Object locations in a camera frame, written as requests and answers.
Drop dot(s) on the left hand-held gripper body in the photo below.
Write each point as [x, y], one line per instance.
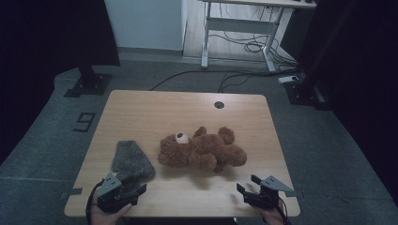
[109, 193]

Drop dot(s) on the white metal frame desk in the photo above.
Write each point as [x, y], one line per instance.
[241, 25]

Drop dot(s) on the person's right hand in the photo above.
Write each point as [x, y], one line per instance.
[272, 217]

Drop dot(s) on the dark curtain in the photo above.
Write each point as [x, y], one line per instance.
[47, 47]
[359, 62]

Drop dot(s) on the white power strip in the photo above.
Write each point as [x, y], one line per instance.
[288, 79]

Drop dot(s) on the black stand base plate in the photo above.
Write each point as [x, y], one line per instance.
[90, 84]
[308, 93]

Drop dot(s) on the person's left hand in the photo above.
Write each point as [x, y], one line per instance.
[106, 218]

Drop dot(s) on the grey fuzzy cloth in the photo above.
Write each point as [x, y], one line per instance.
[131, 159]

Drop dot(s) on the grey tape strip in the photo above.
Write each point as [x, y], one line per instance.
[73, 192]
[297, 194]

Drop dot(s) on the brown teddy bear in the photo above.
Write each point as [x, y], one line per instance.
[203, 153]

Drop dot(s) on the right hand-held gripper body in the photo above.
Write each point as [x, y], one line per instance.
[269, 195]

